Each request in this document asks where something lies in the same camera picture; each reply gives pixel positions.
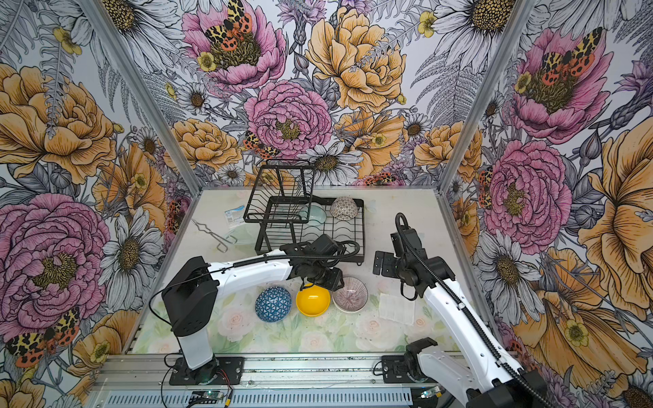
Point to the aluminium mounting rail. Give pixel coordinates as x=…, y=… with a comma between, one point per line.
x=260, y=371

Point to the pink striped ceramic bowl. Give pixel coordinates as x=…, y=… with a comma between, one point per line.
x=352, y=297

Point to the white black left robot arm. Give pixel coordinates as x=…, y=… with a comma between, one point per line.
x=190, y=296

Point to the metal wire tongs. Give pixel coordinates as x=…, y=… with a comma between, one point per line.
x=223, y=242

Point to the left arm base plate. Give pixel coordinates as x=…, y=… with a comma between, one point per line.
x=219, y=371

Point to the small blue white packet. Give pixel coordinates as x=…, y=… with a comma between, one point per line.
x=235, y=217

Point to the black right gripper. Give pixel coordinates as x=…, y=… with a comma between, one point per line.
x=387, y=266

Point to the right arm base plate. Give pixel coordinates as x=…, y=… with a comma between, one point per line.
x=406, y=369

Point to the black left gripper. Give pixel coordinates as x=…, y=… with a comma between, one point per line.
x=332, y=283

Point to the green circuit board left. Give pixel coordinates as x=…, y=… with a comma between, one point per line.
x=210, y=397

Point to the yellow bowl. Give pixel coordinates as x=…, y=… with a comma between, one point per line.
x=313, y=301

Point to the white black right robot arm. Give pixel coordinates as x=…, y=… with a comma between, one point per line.
x=488, y=376

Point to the green circuit board right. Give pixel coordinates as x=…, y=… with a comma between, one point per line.
x=433, y=392

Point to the blue geometric patterned bowl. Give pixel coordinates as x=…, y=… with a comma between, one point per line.
x=273, y=304

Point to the mint green ceramic bowl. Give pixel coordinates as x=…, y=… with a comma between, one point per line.
x=313, y=214

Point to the brown patterned ceramic bowl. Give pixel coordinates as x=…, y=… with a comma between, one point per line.
x=344, y=209

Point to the green circuit board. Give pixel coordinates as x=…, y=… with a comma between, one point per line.
x=433, y=392
x=210, y=397

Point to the black wire dish rack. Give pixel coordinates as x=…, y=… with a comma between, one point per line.
x=284, y=206

